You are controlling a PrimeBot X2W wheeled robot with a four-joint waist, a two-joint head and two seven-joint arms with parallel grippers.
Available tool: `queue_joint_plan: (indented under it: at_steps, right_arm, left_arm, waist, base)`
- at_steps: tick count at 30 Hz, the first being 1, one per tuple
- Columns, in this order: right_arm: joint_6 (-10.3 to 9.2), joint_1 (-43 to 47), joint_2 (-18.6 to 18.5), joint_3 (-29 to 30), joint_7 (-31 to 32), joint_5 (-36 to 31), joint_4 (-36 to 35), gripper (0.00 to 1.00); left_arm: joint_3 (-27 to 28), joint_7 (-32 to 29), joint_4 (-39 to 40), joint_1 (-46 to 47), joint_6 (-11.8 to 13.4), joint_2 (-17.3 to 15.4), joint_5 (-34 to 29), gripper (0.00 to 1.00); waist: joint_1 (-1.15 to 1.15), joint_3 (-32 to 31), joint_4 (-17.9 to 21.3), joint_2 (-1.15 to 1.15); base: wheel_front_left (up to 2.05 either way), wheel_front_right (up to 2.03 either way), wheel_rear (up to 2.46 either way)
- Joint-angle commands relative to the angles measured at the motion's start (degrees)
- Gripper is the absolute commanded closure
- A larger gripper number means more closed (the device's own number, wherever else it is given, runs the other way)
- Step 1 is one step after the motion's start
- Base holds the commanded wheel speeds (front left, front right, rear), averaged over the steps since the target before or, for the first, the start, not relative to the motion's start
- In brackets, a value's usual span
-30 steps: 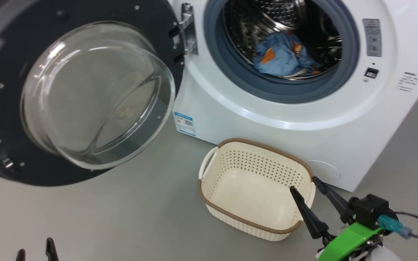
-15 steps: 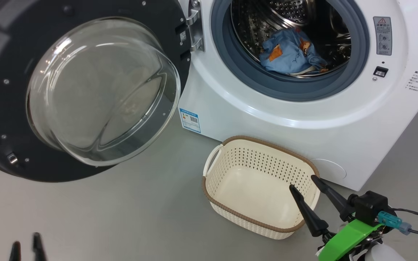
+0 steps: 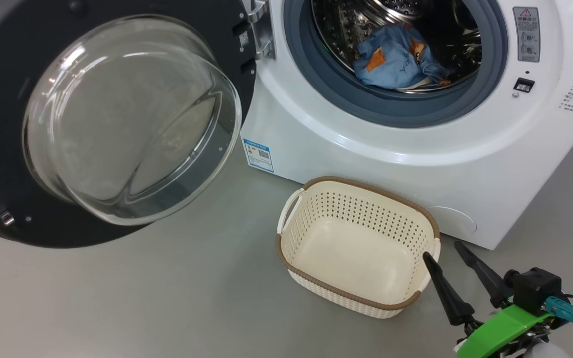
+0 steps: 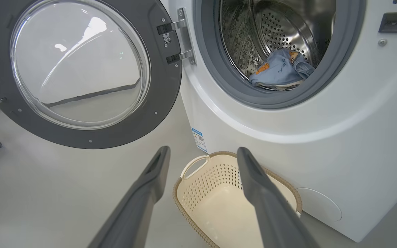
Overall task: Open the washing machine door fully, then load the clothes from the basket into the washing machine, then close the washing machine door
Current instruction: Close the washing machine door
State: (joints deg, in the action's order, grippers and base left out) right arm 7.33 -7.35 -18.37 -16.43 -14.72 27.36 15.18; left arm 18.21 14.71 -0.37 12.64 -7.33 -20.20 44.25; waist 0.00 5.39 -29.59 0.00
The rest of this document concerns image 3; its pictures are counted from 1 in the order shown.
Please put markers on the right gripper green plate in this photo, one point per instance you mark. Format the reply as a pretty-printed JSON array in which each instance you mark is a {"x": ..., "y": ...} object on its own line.
[{"x": 505, "y": 330}]

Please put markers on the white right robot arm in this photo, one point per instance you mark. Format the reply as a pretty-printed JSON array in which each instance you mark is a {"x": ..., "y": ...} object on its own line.
[{"x": 547, "y": 352}]

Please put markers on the cream perforated laundry basket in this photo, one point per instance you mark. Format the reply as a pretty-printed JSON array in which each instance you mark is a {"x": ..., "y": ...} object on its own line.
[{"x": 361, "y": 258}]

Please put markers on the white washing machine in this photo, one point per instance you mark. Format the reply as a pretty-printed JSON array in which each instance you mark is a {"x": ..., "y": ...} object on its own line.
[{"x": 416, "y": 164}]

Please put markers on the black door latch socket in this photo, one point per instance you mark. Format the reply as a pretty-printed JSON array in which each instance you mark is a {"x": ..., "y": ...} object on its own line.
[{"x": 524, "y": 85}]

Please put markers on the grey rubber door seal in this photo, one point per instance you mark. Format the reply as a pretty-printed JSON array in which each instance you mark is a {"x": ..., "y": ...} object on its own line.
[{"x": 316, "y": 74}]

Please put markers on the steel washing drum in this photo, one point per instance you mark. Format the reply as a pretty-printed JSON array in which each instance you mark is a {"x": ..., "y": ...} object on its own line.
[{"x": 336, "y": 35}]

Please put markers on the metal door hinge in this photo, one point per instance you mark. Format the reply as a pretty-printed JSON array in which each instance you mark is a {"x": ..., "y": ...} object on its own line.
[{"x": 261, "y": 30}]

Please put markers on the round white filter cover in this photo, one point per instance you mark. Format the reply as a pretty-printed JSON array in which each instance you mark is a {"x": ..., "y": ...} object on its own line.
[{"x": 453, "y": 221}]

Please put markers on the blue energy label sticker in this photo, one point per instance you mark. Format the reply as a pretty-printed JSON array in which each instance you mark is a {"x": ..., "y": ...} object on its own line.
[{"x": 258, "y": 155}]

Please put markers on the grey warning label sticker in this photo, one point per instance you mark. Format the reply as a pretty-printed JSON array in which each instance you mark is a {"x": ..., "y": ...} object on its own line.
[{"x": 526, "y": 35}]

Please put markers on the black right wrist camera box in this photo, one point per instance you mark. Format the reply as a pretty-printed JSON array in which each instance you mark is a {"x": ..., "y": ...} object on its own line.
[{"x": 535, "y": 291}]

